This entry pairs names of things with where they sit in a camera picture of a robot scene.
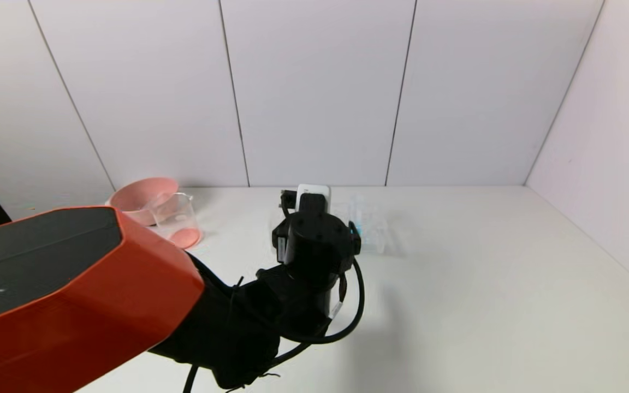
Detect test tube with blue pigment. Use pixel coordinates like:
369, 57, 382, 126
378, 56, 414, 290
349, 195, 367, 245

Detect clear acrylic test tube rack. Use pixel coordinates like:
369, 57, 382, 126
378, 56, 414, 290
330, 200, 389, 255

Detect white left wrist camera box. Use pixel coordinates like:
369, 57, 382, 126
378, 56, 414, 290
281, 184, 332, 215

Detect pink plastic bowl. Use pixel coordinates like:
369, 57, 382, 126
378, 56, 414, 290
108, 177, 180, 227

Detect clear glass beaker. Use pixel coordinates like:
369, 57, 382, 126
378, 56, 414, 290
148, 192, 204, 251

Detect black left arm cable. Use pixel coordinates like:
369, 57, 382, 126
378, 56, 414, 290
182, 257, 365, 393

